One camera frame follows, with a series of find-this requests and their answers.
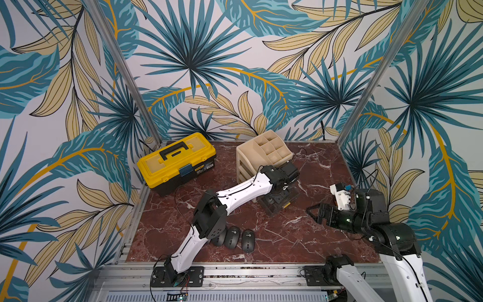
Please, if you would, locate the right corner aluminium post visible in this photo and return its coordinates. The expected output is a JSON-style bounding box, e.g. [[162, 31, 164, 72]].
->
[[337, 0, 429, 147]]

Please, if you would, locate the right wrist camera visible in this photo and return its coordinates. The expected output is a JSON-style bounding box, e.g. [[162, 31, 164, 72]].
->
[[330, 182, 353, 211]]

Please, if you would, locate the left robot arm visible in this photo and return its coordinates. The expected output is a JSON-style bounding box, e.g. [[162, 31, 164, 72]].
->
[[163, 162, 299, 284]]

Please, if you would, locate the yellow black toolbox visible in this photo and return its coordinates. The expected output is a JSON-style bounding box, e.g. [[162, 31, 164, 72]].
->
[[137, 133, 216, 197]]

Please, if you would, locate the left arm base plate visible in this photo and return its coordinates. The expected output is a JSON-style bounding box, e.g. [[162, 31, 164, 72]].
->
[[150, 266, 205, 288]]

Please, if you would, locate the black Lecoo mouse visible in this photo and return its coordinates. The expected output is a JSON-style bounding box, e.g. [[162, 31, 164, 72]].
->
[[210, 228, 227, 247], [224, 226, 240, 249], [241, 229, 255, 254]]

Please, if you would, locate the beige drawer organizer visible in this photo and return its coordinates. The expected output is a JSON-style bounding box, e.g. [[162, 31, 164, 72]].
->
[[236, 130, 293, 184]]

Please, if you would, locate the corner aluminium post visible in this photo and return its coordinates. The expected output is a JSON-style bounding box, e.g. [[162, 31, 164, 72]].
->
[[84, 0, 162, 147], [337, 0, 429, 147]]

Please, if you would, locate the left corner aluminium post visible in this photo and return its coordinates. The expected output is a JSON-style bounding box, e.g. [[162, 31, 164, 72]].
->
[[84, 0, 162, 147]]

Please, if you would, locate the aluminium front rail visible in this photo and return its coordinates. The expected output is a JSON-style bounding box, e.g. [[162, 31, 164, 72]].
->
[[88, 262, 382, 302]]

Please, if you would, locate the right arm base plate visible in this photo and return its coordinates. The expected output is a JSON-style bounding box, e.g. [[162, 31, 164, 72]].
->
[[302, 264, 340, 286]]

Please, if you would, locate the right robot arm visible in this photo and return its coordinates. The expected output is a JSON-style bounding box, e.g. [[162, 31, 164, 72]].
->
[[313, 183, 433, 301]]

